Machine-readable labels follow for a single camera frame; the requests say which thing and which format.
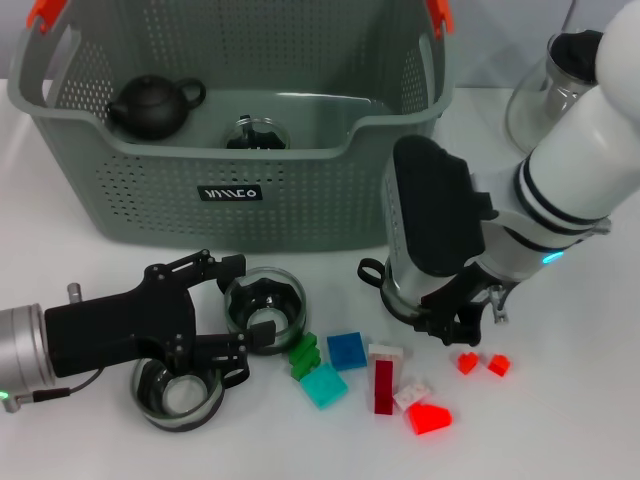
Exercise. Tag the long white toy block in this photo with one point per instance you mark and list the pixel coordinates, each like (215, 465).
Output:
(385, 349)

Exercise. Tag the small red notched block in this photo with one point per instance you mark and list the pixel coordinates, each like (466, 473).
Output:
(467, 363)

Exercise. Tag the teal square toy block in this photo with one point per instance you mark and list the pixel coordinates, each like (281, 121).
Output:
(324, 386)

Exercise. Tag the grey perforated storage basket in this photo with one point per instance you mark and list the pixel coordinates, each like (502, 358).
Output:
(300, 200)

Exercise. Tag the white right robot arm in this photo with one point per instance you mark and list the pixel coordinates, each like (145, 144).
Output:
(575, 165)

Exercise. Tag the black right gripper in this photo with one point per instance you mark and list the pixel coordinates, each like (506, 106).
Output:
(465, 287)

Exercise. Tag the large red toy block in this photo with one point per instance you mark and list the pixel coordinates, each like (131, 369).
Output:
(429, 419)

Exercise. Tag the green toy block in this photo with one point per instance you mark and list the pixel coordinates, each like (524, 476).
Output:
(305, 357)

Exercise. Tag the dark red toy block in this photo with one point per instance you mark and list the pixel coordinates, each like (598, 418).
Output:
(384, 390)

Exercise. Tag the small red cube block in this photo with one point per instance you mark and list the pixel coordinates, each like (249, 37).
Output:
(499, 366)

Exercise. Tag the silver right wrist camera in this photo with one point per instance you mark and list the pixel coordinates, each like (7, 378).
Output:
(435, 210)

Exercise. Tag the small white toy block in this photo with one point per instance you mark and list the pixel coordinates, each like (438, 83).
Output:
(410, 392)

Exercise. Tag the glass teacup black sleeve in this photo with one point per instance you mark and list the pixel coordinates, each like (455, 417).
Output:
(175, 400)
(395, 310)
(280, 300)
(255, 137)

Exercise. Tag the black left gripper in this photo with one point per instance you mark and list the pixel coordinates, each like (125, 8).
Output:
(120, 325)

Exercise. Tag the blue square toy block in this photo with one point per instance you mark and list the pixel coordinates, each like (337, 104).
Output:
(346, 351)

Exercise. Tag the black clay teapot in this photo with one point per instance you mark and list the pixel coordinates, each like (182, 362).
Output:
(150, 107)

